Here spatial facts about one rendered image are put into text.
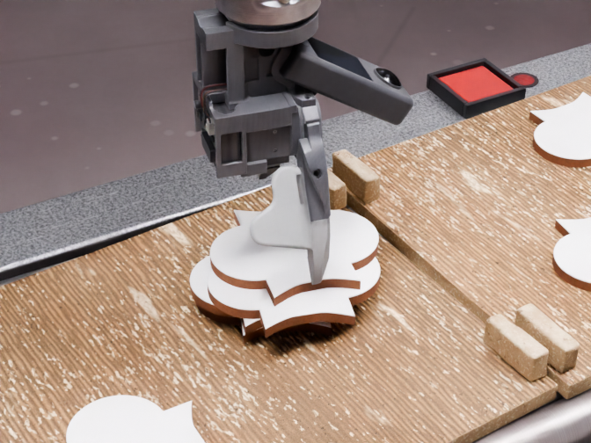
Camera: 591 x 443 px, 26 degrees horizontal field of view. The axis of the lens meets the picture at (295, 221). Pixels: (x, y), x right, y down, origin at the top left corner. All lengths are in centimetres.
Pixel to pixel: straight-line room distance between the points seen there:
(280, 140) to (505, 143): 38
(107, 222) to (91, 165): 174
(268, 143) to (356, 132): 38
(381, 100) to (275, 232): 13
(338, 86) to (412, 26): 256
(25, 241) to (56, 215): 5
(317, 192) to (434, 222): 24
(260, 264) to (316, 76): 18
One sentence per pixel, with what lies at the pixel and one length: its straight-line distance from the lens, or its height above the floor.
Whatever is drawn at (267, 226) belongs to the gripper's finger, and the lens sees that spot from 95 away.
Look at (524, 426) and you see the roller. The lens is 100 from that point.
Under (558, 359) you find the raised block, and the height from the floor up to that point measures 95.
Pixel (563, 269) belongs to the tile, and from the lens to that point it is 111.
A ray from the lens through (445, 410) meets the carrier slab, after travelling 98.
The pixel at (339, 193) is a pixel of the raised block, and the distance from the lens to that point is 116.
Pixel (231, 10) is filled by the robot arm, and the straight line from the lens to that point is 89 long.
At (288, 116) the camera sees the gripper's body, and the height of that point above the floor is 113.
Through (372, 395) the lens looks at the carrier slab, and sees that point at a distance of 99.
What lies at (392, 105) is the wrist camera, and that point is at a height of 112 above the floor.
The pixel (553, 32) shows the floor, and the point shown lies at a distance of 352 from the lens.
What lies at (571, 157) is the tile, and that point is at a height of 95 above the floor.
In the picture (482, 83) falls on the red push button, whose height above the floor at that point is 93.
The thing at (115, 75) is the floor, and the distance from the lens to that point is 328.
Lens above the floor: 162
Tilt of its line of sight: 36 degrees down
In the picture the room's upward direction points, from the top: straight up
